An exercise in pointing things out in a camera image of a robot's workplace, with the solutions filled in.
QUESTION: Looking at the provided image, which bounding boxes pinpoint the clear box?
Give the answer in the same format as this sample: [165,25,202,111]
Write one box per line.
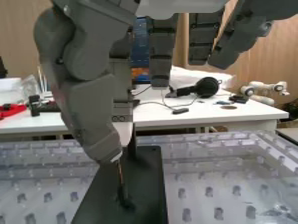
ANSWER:
[0,129,298,224]

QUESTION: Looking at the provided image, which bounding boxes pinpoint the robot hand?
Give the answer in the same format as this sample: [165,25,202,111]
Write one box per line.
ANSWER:
[31,0,298,165]

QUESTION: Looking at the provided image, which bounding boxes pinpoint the red tray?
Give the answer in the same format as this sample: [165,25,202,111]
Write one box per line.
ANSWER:
[0,102,29,122]

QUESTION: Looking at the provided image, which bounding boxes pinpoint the thin stick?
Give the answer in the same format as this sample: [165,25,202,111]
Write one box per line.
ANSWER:
[114,158,135,210]

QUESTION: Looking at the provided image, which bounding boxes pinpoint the black headphones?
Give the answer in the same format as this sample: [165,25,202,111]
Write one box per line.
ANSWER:
[165,76,222,100]

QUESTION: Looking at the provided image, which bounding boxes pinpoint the black plate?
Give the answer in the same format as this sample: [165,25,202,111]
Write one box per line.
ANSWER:
[69,145,170,224]

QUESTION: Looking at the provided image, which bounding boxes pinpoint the small white jointed device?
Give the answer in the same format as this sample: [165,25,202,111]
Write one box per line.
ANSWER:
[239,80,291,107]

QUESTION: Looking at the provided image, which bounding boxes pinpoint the white desk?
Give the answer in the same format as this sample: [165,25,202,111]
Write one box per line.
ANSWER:
[0,82,290,136]

